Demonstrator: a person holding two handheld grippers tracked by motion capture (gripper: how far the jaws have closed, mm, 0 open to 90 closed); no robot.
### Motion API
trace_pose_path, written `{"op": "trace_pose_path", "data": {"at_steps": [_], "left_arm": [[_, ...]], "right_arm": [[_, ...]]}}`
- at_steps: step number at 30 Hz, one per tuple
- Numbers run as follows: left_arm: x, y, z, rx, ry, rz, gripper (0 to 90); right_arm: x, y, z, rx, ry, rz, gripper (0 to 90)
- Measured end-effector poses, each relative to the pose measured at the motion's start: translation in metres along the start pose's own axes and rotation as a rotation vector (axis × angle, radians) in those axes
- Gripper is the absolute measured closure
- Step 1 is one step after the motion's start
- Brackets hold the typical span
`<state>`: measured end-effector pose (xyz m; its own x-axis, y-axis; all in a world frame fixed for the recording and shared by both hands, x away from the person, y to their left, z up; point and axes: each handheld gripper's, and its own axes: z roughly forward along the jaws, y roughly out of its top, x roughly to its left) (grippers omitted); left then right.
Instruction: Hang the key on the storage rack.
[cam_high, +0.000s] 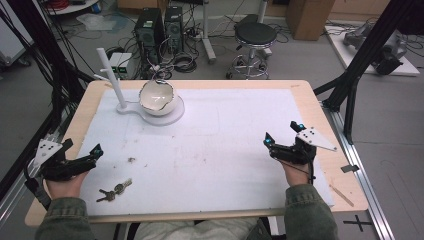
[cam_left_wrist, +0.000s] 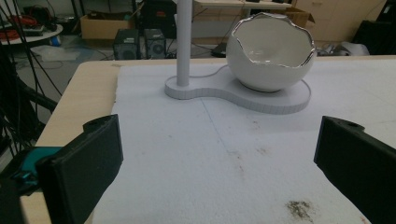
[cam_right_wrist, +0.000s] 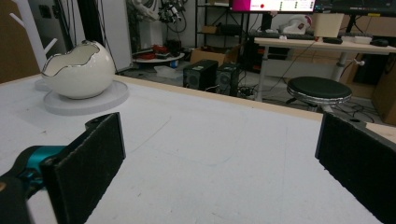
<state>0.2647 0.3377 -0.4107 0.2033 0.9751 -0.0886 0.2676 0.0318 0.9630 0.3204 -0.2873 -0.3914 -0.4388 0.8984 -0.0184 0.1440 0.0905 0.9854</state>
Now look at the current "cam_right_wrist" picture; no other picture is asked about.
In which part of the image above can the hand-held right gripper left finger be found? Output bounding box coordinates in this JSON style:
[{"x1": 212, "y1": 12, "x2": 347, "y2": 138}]
[{"x1": 0, "y1": 112, "x2": 127, "y2": 224}]

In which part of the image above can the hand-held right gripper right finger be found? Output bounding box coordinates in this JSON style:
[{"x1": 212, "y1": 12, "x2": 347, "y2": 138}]
[{"x1": 314, "y1": 111, "x2": 396, "y2": 224}]

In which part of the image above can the round white base disc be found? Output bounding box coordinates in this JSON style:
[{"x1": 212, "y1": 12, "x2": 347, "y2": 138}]
[{"x1": 43, "y1": 79, "x2": 130, "y2": 117}]

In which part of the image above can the brown cardboard box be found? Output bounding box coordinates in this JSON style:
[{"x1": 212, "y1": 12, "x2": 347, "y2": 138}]
[{"x1": 371, "y1": 59, "x2": 396, "y2": 127}]

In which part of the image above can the round black stool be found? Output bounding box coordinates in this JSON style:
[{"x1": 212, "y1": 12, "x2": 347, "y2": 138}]
[{"x1": 286, "y1": 76, "x2": 353, "y2": 113}]

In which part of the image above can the white eggshell-shaped ceramic bowl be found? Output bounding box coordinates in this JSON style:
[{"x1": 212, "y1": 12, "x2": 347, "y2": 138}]
[{"x1": 40, "y1": 39, "x2": 117, "y2": 101}]

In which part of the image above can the light wooden desk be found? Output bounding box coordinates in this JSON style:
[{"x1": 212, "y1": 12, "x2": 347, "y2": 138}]
[{"x1": 253, "y1": 36, "x2": 396, "y2": 103}]

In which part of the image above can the black computer mouse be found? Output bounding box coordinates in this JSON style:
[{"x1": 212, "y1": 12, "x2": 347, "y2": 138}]
[{"x1": 369, "y1": 38, "x2": 390, "y2": 48}]

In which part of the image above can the round white low table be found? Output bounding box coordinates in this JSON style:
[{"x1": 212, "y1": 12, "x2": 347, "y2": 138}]
[{"x1": 133, "y1": 51, "x2": 186, "y2": 64}]

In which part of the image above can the beige box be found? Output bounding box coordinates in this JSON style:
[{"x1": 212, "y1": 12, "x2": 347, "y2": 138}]
[{"x1": 313, "y1": 12, "x2": 346, "y2": 39}]

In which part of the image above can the black keyboard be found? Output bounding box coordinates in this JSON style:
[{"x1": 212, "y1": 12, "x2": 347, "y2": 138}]
[{"x1": 248, "y1": 31, "x2": 316, "y2": 41}]

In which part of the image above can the white and red helmet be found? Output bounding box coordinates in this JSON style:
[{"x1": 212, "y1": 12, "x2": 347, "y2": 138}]
[{"x1": 277, "y1": 15, "x2": 313, "y2": 35}]

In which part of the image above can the white branch-shaped stand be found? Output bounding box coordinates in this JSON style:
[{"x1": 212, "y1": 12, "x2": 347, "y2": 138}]
[{"x1": 8, "y1": 0, "x2": 59, "y2": 92}]

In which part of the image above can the black computer tower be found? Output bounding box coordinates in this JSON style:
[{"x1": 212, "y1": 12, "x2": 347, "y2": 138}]
[
  {"x1": 215, "y1": 62, "x2": 241, "y2": 97},
  {"x1": 182, "y1": 59, "x2": 219, "y2": 92}
]

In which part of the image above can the dark computer monitor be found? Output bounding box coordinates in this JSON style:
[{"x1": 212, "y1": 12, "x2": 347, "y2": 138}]
[{"x1": 315, "y1": 0, "x2": 396, "y2": 18}]

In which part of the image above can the black metal shelf rack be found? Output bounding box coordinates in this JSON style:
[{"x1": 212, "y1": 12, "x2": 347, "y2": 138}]
[{"x1": 194, "y1": 0, "x2": 247, "y2": 49}]

